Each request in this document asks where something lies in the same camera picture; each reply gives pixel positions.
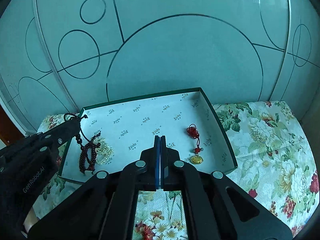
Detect red knot gold pendant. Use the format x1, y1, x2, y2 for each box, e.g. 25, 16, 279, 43
186, 124, 203, 165

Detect green shallow tray box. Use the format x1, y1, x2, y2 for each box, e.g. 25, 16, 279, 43
57, 87, 238, 185

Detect frosted glass wardrobe doors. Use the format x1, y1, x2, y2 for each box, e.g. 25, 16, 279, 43
1, 0, 319, 133

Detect black knotted cord necklace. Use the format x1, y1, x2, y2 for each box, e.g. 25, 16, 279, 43
63, 112, 101, 151

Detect cream pearl bracelet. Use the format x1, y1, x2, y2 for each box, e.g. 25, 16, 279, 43
93, 136, 115, 166

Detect floral bed cover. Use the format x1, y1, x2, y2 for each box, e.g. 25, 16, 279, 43
32, 100, 320, 240

